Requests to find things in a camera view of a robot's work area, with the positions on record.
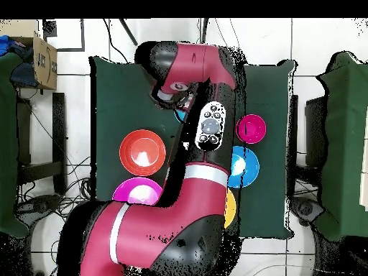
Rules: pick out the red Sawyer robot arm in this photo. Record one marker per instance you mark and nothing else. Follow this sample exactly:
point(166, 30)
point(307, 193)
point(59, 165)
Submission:
point(172, 218)

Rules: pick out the cardboard box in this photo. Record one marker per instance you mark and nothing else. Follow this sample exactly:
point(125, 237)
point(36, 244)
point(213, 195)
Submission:
point(46, 66)

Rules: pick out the black stand leg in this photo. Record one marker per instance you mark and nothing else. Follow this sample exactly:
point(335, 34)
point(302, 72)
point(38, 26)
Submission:
point(128, 31)
point(204, 30)

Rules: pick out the green side table cloth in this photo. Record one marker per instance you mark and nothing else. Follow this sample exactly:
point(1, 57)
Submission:
point(7, 143)
point(345, 129)

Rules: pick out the dark bag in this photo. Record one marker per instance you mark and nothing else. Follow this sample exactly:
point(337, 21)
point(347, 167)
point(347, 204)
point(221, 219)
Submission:
point(24, 74)

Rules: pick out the dark green table cloth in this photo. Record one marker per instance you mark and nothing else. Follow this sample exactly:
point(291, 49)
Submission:
point(120, 86)

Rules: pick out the shallow red-orange bowl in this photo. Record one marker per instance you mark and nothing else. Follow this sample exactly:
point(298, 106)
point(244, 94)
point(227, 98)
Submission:
point(143, 152)

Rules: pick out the large pink bowl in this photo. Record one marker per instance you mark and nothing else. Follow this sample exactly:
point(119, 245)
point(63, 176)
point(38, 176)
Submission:
point(126, 192)

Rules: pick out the small crimson bowl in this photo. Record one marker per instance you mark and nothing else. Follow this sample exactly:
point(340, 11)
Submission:
point(251, 129)

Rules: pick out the black metal frame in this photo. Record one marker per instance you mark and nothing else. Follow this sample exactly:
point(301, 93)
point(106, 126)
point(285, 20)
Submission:
point(59, 129)
point(314, 129)

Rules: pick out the large orange bowl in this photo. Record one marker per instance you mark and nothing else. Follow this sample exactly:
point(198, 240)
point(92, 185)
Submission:
point(230, 208)

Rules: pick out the medium blue bowl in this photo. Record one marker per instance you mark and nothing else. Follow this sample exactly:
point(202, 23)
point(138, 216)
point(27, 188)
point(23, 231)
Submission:
point(248, 166)

